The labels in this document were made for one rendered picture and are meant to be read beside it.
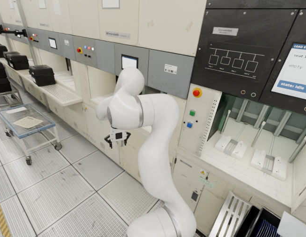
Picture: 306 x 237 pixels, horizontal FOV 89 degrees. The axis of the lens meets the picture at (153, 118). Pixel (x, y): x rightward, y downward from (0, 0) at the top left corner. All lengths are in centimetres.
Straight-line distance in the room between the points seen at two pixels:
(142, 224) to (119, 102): 37
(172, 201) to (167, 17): 102
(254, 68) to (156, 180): 73
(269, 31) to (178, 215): 84
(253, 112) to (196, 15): 125
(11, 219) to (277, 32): 247
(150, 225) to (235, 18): 95
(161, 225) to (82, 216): 149
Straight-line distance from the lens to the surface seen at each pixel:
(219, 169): 125
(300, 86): 96
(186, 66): 107
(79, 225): 195
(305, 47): 94
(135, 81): 51
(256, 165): 139
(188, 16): 109
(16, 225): 218
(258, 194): 128
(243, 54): 96
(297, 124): 198
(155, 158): 47
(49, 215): 210
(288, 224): 88
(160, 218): 57
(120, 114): 42
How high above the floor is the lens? 168
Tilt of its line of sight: 30 degrees down
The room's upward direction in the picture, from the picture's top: 5 degrees clockwise
